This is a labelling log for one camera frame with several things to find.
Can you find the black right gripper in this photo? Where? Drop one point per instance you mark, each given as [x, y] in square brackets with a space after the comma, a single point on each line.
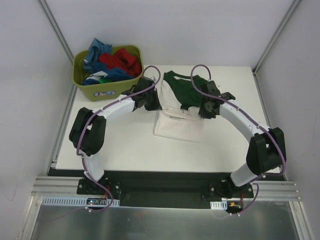
[203, 108]

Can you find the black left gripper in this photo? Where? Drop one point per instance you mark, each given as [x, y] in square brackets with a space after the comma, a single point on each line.
[154, 100]

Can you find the white green-sleeved Charlie Brown shirt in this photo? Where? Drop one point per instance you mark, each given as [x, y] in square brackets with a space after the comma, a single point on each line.
[179, 118]

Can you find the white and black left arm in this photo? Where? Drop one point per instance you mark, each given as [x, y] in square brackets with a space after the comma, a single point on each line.
[88, 130]

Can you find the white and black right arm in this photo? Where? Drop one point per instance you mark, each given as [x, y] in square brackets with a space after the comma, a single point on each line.
[266, 150]

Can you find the olive green plastic bin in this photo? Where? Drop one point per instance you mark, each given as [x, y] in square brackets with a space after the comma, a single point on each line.
[105, 90]

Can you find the red t-shirt in bin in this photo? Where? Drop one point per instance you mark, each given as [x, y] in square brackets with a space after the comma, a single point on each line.
[121, 65]

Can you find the bright green cloth in bin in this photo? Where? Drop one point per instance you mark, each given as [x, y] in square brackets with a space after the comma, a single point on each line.
[104, 80]

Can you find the blue t-shirt in bin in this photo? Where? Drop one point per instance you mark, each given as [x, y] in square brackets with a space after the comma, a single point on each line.
[91, 64]

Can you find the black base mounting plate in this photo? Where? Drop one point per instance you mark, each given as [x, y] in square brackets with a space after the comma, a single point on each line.
[149, 189]

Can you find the right aluminium frame post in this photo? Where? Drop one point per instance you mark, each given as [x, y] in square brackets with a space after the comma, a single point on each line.
[277, 33]

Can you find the aluminium frame post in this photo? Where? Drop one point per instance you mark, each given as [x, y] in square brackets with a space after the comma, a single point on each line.
[56, 28]
[277, 33]

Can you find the aluminium front rail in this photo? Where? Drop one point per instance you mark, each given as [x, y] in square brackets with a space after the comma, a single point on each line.
[278, 191]

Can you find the white right cable duct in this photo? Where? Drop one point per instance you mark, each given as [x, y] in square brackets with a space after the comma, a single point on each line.
[225, 205]

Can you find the white cable duct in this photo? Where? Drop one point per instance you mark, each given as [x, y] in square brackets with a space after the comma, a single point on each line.
[91, 202]
[225, 205]

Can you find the left aluminium frame post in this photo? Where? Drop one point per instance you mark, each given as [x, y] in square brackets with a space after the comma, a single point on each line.
[56, 28]

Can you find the white left cable duct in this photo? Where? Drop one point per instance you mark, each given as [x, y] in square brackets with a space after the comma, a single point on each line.
[91, 202]

